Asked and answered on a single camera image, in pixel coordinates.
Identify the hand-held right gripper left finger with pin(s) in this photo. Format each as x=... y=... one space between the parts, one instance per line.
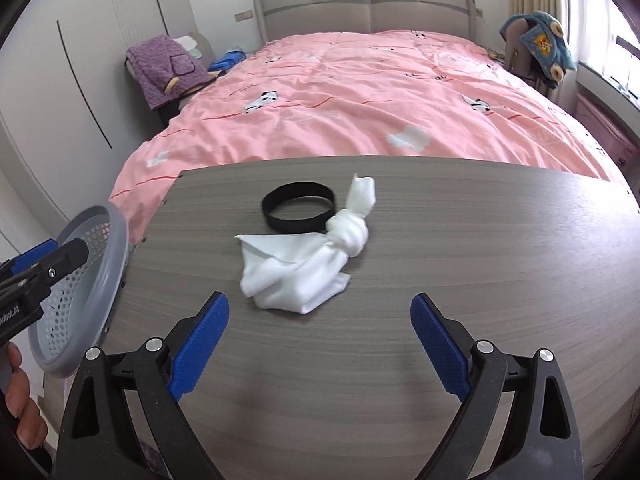
x=200 y=350

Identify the person's left hand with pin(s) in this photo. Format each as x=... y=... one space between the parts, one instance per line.
x=22 y=405

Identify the grey upholstered headboard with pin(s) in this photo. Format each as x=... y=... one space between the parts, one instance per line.
x=320 y=10

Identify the blue fleece jacket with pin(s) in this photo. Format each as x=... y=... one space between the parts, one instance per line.
x=542 y=45

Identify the blue cloth bundle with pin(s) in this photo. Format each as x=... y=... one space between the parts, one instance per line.
x=225 y=61

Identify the white tissue pack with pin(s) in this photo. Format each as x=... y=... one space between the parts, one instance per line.
x=189 y=45

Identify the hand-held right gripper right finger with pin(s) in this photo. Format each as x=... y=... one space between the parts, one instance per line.
x=440 y=350

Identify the black elastic band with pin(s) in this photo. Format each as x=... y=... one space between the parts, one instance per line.
x=272 y=222

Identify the wall socket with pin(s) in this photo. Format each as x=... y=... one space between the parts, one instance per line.
x=243 y=15

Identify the white knotted cloth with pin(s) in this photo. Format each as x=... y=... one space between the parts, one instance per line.
x=300 y=280

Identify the grey perforated plastic basket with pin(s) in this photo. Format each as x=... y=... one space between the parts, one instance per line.
x=107 y=280

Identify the brown chair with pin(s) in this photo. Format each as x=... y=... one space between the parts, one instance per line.
x=517 y=57

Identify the pink bed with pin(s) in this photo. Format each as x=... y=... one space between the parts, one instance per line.
x=350 y=100

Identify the white wardrobe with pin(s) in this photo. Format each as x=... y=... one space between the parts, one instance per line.
x=60 y=85

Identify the purple fuzzy garment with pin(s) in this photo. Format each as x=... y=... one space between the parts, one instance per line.
x=160 y=70

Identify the pink storage box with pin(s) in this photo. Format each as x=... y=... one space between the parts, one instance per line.
x=610 y=130

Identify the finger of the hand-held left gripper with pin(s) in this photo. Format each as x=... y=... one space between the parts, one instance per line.
x=65 y=257
x=35 y=255

